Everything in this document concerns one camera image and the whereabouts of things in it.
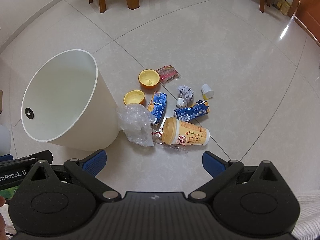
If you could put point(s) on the red snack wrapper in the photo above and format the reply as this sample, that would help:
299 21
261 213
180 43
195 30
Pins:
167 73

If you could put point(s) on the white trash bin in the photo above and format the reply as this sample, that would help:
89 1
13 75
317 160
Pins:
62 100

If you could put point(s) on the person's right forearm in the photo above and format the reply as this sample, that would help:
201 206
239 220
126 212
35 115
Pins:
308 215

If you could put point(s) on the wooden cabinet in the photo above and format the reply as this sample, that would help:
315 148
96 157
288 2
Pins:
310 12

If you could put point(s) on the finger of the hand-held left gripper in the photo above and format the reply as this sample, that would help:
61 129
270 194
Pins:
37 156

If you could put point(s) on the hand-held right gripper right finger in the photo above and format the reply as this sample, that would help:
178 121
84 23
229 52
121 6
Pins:
212 162

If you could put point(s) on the green box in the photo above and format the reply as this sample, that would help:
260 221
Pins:
7 193

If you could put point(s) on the yellow cardboard box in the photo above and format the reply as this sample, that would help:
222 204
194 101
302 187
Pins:
283 6

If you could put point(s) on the person's left hand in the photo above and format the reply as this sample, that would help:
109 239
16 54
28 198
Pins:
2 201

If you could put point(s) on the small white cup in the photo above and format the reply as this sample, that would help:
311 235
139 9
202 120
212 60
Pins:
207 91

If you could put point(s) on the person's left forearm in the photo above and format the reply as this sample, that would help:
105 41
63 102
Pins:
11 226

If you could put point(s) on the small paper ball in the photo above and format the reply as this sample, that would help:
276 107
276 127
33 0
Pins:
181 103

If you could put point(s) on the orange peel half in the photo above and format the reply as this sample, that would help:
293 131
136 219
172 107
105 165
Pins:
133 97
149 78

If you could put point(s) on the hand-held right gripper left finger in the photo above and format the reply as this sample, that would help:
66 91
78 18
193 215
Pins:
96 161

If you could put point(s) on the clear plastic bag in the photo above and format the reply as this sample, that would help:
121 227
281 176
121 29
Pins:
133 122

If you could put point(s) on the large paper ball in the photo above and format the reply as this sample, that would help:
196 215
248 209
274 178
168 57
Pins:
185 92

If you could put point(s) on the yellow milk tea cup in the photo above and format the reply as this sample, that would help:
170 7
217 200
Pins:
187 133

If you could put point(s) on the blue milk carton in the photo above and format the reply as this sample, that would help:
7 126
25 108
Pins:
190 111
158 105

